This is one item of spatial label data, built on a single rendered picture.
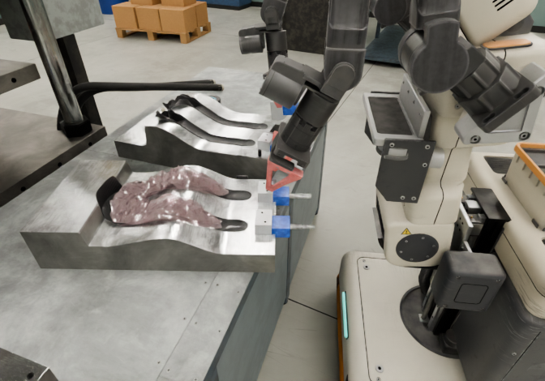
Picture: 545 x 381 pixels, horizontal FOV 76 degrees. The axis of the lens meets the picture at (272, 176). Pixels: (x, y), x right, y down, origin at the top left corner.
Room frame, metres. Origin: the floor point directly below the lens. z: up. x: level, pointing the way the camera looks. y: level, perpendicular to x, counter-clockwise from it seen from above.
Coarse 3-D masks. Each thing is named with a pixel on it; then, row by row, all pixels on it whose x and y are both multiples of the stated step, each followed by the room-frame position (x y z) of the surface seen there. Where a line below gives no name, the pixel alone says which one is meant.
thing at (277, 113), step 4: (272, 104) 0.95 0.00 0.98; (272, 108) 0.95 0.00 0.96; (276, 108) 0.94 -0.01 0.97; (280, 108) 0.94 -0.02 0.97; (284, 108) 0.94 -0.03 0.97; (292, 108) 0.93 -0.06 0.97; (272, 112) 0.94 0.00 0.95; (276, 112) 0.94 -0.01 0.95; (280, 112) 0.94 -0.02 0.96; (284, 112) 0.94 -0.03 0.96; (288, 112) 0.93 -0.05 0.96; (292, 112) 0.93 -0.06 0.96; (272, 116) 0.94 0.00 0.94; (276, 116) 0.94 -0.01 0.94; (280, 116) 0.93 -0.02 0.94; (284, 116) 0.94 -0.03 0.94
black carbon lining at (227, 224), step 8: (112, 176) 0.67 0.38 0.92; (104, 184) 0.65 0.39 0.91; (112, 184) 0.67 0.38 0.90; (120, 184) 0.68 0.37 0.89; (104, 192) 0.64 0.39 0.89; (112, 192) 0.66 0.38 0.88; (232, 192) 0.69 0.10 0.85; (240, 192) 0.69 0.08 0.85; (248, 192) 0.69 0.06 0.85; (104, 200) 0.63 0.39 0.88; (104, 208) 0.61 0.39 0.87; (104, 216) 0.57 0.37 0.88; (216, 216) 0.59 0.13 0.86; (224, 224) 0.58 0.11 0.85; (232, 224) 0.58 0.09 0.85; (240, 224) 0.58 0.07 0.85
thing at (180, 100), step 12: (180, 96) 1.07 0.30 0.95; (168, 108) 0.99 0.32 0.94; (204, 108) 1.05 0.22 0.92; (180, 120) 0.96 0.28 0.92; (216, 120) 1.02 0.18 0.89; (228, 120) 1.03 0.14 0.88; (192, 132) 0.91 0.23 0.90; (204, 132) 0.94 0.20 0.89; (240, 144) 0.88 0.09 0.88; (252, 144) 0.87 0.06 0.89
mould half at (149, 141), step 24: (192, 96) 1.10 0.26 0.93; (144, 120) 1.08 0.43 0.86; (168, 120) 0.93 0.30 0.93; (192, 120) 0.97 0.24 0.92; (240, 120) 1.03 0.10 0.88; (264, 120) 1.02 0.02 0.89; (288, 120) 1.02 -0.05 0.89; (120, 144) 0.94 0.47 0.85; (144, 144) 0.91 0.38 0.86; (168, 144) 0.88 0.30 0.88; (192, 144) 0.86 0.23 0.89; (216, 144) 0.88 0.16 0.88; (216, 168) 0.83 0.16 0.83; (240, 168) 0.81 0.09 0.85; (264, 168) 0.79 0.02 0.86
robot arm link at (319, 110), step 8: (304, 88) 0.54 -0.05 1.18; (312, 88) 0.53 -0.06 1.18; (304, 96) 0.55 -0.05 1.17; (312, 96) 0.53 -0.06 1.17; (320, 96) 0.53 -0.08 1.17; (328, 96) 0.53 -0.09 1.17; (296, 104) 0.54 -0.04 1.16; (304, 104) 0.54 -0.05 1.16; (312, 104) 0.53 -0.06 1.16; (320, 104) 0.52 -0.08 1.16; (328, 104) 0.52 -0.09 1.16; (336, 104) 0.53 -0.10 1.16; (304, 112) 0.53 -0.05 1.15; (312, 112) 0.53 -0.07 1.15; (320, 112) 0.52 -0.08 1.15; (328, 112) 0.53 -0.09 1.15; (304, 120) 0.54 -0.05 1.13; (312, 120) 0.52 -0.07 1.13; (320, 120) 0.53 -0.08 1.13; (312, 128) 0.54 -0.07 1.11
